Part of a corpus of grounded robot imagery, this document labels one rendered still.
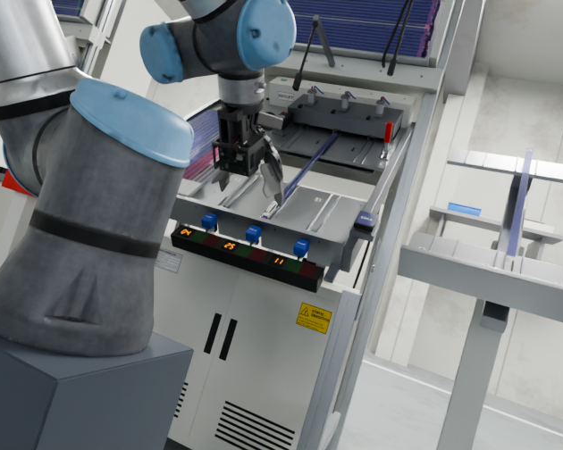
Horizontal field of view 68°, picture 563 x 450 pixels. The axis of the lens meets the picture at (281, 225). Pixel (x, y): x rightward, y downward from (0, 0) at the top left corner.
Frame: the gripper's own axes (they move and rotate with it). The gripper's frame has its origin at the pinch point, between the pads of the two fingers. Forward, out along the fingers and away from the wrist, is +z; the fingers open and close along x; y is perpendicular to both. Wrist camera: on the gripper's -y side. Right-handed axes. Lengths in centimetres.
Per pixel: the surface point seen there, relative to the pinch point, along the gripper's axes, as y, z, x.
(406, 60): -81, -8, 13
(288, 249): -2.3, 13.4, 7.0
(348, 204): -19.4, 9.9, 14.8
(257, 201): -11.7, 9.9, -5.1
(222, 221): -2.3, 10.9, -9.1
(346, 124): -56, 6, 3
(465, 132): -356, 123, 40
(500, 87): -415, 94, 62
